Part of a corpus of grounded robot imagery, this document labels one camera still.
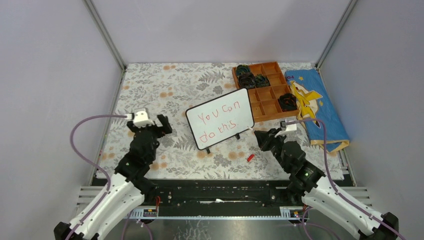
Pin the right aluminium frame post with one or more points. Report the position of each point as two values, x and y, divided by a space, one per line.
335 34

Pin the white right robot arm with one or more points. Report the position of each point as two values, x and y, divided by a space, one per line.
313 187

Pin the orange wooden compartment tray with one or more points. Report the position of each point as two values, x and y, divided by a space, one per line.
264 100

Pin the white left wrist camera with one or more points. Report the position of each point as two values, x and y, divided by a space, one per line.
140 118

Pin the black coiled band middle right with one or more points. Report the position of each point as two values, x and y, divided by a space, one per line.
261 81

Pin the aluminium frame post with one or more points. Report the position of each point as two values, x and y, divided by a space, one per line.
335 34
97 19

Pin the left electronics board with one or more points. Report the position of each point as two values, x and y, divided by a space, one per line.
150 212

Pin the black coiled band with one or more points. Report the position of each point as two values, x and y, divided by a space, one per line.
242 69
287 102
261 81
246 80

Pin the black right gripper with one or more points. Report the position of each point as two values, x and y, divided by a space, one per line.
265 138

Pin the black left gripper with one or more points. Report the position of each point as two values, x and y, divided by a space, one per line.
135 130

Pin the left aluminium frame post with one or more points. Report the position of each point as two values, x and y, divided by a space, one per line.
97 19

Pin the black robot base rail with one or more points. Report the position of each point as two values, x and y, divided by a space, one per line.
221 198

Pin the black coiled band front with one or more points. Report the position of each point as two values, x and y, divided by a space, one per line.
287 102

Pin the black coiled band back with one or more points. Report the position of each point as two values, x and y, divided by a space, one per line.
242 69

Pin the black framed whiteboard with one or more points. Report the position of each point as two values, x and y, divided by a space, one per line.
220 119

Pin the floral table cloth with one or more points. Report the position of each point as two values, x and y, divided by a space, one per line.
170 89

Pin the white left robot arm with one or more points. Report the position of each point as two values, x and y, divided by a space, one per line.
126 189

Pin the black coiled band middle left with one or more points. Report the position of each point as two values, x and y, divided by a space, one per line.
246 80

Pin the electronics board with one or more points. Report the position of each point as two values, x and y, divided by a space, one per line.
297 213
150 212

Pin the red marker cap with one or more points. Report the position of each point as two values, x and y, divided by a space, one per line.
250 157

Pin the right electronics board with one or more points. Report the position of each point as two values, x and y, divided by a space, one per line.
297 213

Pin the blue cartoon cloth bag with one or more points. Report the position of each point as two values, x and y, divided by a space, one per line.
313 102

